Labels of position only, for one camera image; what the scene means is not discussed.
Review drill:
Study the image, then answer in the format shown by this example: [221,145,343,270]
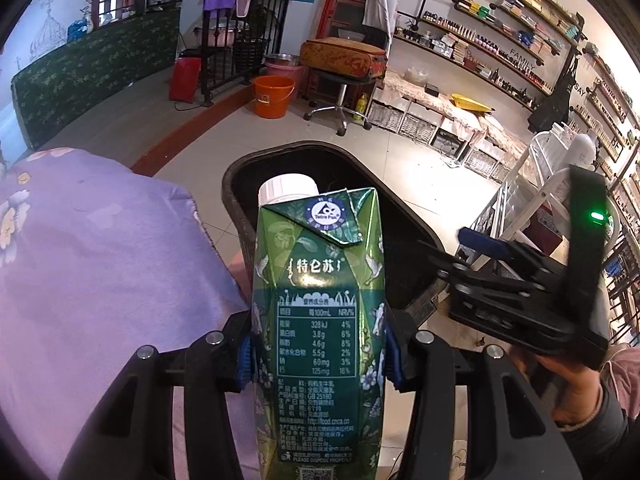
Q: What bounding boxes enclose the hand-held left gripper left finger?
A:
[82,310,261,480]

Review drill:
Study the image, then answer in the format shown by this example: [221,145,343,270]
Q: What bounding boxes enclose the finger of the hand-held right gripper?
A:
[416,240,532,295]
[457,226,548,275]

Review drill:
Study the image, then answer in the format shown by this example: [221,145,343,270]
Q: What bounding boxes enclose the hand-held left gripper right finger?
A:
[382,305,583,480]

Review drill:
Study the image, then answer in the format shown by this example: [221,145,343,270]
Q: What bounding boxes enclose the black trash bin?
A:
[221,141,448,318]

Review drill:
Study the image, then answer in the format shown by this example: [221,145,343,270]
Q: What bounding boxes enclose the green milk carton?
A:
[250,187,387,480]

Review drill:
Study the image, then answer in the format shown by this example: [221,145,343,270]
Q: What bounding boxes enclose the person's right forearm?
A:
[557,344,640,480]

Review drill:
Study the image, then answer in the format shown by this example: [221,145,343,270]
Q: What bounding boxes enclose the person's right hand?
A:
[510,349,608,432]

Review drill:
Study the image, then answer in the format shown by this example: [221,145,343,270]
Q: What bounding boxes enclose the white metal rack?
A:
[470,130,622,273]

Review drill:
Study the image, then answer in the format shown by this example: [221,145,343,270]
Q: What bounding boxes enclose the low bench with lace cloth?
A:
[370,67,532,182]

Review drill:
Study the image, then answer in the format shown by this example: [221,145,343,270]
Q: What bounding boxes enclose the yellow tray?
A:
[450,92,494,113]

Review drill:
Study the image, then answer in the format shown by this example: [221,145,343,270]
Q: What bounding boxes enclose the purple floral blanket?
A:
[0,147,258,480]

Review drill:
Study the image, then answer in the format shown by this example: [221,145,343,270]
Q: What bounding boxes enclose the black swivel stool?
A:
[303,70,373,137]

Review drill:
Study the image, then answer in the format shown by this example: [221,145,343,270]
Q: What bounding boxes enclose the orange bucket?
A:
[251,76,296,120]

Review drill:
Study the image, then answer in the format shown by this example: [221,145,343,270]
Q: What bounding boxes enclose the pink basin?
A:
[265,53,307,79]

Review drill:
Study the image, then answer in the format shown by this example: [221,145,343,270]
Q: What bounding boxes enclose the red bag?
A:
[169,56,202,103]

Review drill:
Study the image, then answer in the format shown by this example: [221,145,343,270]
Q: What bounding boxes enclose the black metal railing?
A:
[200,0,291,106]

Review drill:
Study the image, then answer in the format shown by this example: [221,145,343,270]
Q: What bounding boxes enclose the green patterned counter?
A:
[11,9,182,151]

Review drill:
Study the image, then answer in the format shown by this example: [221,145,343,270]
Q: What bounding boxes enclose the wall shelves with bottles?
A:
[395,0,640,281]

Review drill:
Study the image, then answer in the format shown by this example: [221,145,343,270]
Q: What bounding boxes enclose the large printed wall banner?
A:
[0,0,101,91]

